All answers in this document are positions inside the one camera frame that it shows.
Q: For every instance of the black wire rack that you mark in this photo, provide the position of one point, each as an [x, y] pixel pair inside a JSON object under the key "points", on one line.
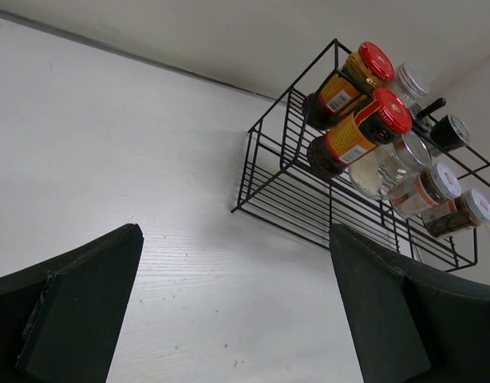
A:
{"points": [[278, 187]]}

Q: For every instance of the labelled lid pink jar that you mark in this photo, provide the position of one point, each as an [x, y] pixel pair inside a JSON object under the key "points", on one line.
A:
{"points": [[463, 213]]}

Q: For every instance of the clear glass jar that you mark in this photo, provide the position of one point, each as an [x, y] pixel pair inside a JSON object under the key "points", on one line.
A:
{"points": [[378, 172]]}

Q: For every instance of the silver lid white bottle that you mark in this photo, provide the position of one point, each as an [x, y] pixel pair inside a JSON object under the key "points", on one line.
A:
{"points": [[409, 84]]}

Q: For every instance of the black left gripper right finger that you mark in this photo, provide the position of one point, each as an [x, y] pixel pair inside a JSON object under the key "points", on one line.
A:
{"points": [[410, 322]]}

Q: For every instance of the black knob lid grinder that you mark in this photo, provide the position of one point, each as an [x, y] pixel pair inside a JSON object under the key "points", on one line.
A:
{"points": [[422, 122]]}

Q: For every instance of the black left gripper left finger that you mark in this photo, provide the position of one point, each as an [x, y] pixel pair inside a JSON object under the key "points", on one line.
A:
{"points": [[60, 319]]}

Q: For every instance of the red lid sauce jar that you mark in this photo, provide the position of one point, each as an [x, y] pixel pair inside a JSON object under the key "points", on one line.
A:
{"points": [[378, 120], [364, 70]]}

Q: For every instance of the labelled lid brown jar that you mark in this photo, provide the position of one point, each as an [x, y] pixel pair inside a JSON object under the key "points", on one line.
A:
{"points": [[429, 188]]}

